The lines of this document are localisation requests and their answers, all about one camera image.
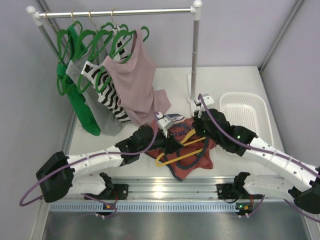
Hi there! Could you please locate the yellow hanger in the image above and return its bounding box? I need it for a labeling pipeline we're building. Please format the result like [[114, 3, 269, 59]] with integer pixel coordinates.
[[155, 129, 206, 167]]

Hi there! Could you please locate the red tank top blue trim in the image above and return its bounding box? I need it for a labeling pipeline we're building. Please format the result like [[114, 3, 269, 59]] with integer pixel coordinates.
[[146, 113, 216, 181]]

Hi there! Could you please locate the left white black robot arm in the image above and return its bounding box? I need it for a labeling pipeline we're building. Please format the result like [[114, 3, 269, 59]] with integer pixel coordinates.
[[36, 125, 184, 203]]

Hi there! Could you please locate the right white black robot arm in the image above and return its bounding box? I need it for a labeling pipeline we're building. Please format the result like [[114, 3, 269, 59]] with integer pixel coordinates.
[[192, 108, 320, 214]]

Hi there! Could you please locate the grey top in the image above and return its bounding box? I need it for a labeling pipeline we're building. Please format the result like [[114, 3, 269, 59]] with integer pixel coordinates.
[[66, 39, 125, 136]]

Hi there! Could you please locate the pink tank top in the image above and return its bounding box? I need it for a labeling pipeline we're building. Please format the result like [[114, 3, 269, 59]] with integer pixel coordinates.
[[102, 29, 171, 126]]

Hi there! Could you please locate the green hanger under pink top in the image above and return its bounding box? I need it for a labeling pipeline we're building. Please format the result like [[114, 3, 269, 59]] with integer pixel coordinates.
[[95, 25, 151, 93]]

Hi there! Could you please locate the black white striped top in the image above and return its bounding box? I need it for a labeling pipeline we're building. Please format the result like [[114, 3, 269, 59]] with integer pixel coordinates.
[[82, 25, 131, 123]]

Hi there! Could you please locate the green hanger under striped top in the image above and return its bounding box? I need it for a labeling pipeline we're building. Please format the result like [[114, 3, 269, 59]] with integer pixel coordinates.
[[77, 22, 118, 94]]

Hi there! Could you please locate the green top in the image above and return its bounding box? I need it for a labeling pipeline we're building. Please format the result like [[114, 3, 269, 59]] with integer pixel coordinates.
[[56, 24, 101, 137]]

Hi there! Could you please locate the white perforated plastic basket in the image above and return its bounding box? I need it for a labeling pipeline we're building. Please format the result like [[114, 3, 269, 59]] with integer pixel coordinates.
[[219, 92, 274, 144]]

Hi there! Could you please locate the silver clothes rack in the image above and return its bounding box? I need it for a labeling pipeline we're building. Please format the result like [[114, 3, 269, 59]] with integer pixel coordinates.
[[26, 0, 203, 110]]

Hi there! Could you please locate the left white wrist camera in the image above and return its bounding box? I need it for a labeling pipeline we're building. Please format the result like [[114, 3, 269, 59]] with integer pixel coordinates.
[[156, 112, 174, 138]]

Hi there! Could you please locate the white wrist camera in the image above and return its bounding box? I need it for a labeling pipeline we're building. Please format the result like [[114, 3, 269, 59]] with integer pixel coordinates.
[[156, 112, 174, 138], [192, 93, 215, 118]]

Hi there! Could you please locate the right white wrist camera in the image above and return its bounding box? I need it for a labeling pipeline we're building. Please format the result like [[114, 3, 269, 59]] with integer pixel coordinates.
[[192, 93, 215, 118]]

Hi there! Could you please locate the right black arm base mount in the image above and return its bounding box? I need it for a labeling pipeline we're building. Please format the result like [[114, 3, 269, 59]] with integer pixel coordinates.
[[216, 183, 250, 200]]

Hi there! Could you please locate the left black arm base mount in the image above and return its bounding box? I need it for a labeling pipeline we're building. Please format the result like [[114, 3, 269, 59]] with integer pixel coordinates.
[[87, 184, 129, 200]]

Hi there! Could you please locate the slotted white cable duct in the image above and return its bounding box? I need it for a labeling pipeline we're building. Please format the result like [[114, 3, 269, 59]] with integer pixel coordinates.
[[50, 202, 239, 213]]

